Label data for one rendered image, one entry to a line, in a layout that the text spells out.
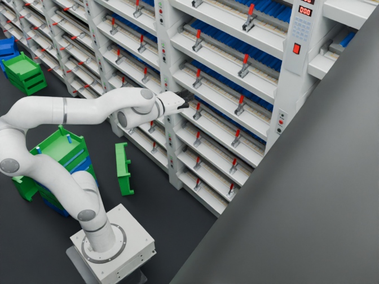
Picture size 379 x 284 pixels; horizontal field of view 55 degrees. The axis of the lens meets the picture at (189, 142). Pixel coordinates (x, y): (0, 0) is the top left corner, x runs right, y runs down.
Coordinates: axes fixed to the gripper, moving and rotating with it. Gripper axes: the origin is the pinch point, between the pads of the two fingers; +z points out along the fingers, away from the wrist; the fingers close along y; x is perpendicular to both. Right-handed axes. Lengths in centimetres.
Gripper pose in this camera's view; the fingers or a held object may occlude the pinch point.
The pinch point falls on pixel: (186, 96)
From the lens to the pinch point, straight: 150.4
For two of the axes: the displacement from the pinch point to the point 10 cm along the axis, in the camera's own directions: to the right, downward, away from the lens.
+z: 7.3, -3.4, 6.0
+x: 1.2, -7.9, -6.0
